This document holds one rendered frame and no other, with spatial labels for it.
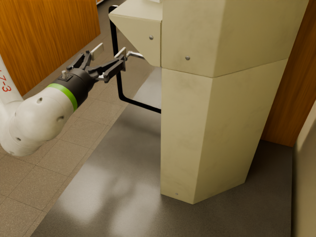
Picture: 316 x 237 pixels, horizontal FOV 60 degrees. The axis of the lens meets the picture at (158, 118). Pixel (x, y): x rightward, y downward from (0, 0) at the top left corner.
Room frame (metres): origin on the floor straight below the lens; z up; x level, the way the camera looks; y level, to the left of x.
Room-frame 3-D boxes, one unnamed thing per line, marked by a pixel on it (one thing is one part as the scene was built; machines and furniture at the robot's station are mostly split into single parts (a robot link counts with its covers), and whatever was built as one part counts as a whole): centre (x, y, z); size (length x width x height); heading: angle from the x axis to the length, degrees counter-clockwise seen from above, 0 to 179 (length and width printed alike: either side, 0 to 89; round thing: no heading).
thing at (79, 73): (0.66, 0.21, 1.28); 0.09 x 0.08 x 0.07; 159
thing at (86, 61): (0.73, 0.22, 1.28); 0.11 x 0.01 x 0.04; 3
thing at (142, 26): (0.67, -0.01, 1.46); 0.32 x 0.11 x 0.10; 159
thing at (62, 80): (0.59, 0.24, 1.29); 0.09 x 0.06 x 0.12; 69
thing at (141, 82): (0.87, 0.03, 1.19); 0.30 x 0.01 x 0.40; 62
